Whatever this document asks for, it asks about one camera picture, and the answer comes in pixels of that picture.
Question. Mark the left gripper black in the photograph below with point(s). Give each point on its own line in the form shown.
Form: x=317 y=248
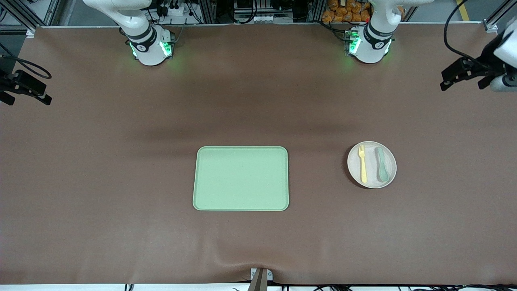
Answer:
x=486 y=60

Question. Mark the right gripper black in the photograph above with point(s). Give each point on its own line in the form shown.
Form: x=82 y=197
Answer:
x=5 y=83

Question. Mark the sage green plastic spoon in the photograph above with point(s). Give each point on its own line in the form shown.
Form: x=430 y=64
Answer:
x=382 y=169

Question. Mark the yellow plastic fork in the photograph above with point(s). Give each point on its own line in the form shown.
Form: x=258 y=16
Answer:
x=363 y=167

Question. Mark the beige round plate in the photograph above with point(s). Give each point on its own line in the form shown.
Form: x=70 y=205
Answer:
x=371 y=180

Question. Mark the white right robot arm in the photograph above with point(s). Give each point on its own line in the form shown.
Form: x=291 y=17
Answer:
x=145 y=44

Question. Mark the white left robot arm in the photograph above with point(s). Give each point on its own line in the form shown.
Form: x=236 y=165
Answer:
x=373 y=44

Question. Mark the brown table cover mat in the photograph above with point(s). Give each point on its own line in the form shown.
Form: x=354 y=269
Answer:
x=121 y=161

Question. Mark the orange snack packets pile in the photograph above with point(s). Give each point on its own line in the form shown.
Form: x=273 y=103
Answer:
x=343 y=12

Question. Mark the white power strip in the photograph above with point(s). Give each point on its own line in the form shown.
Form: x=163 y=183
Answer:
x=171 y=9

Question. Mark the white connector block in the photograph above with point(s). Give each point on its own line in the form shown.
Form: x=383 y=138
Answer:
x=256 y=18

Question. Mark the light green rectangular tray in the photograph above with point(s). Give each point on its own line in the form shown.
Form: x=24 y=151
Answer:
x=226 y=182

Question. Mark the aluminium frame profile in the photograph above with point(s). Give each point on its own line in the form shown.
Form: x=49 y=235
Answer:
x=24 y=18
x=494 y=20

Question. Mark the grey metal bracket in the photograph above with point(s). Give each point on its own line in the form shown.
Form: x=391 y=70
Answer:
x=261 y=279

